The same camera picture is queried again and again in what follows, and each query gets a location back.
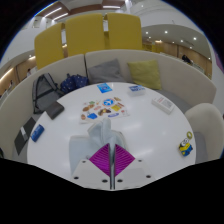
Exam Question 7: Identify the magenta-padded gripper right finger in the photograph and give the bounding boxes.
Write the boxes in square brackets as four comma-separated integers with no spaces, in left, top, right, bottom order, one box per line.
[112,143,154,191]

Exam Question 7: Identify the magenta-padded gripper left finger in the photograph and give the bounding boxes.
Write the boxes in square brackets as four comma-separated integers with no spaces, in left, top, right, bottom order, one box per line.
[70,143,114,191]

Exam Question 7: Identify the light blue towel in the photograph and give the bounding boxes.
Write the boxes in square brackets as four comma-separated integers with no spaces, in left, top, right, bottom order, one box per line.
[68,117,130,176]

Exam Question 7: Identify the colourful sticker sheet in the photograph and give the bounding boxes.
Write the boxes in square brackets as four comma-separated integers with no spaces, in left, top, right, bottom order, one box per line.
[79,96,131,124]

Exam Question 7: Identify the yellow blue toy figure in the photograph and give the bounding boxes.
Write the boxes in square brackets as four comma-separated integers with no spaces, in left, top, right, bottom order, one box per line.
[177,130,195,158]

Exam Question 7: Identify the dark brown wallet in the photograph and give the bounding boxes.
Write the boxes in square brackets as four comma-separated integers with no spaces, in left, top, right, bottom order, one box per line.
[44,100,66,121]

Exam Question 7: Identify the flat white box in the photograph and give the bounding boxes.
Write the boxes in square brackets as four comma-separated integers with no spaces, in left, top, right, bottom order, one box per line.
[151,95,176,116]

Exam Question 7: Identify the blue rectangular box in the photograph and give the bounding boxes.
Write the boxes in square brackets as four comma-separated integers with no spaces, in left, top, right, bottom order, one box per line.
[30,123,46,144]

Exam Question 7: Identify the small blue white box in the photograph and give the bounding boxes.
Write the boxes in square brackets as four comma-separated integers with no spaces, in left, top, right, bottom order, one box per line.
[127,84,147,98]

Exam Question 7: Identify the blue card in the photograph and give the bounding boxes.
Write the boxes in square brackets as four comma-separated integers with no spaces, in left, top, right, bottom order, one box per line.
[96,82,114,95]

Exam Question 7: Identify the small white device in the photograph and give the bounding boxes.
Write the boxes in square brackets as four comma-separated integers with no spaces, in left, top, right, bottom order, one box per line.
[20,126,30,141]

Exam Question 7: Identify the black laptop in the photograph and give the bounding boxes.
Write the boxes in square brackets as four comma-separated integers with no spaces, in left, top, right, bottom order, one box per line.
[13,116,37,156]

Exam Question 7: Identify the grey cushion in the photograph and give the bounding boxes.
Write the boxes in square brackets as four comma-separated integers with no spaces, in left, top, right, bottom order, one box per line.
[86,58,126,85]

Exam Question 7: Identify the yellow-green cushion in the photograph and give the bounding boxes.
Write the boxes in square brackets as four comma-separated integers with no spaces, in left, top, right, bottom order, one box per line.
[127,58,163,91]

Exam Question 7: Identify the grey black backpack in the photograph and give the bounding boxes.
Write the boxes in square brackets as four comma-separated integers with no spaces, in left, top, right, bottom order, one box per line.
[31,72,65,115]

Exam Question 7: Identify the beige upholstered chair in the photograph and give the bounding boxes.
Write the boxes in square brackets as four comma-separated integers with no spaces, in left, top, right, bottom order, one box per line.
[183,102,224,165]

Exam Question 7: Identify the beige curved sofa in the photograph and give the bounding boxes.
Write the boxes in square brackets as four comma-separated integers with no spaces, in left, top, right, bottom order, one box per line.
[0,48,218,162]

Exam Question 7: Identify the yellow acoustic panel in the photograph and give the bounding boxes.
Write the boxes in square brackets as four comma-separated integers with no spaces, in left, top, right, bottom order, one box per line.
[33,21,66,71]
[64,12,109,58]
[104,12,144,51]

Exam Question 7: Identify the ceiling strip lights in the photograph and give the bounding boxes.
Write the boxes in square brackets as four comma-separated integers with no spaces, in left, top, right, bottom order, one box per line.
[43,0,123,22]

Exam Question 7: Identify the purple wall poster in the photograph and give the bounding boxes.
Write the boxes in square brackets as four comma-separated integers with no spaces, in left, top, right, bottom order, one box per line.
[214,52,224,74]

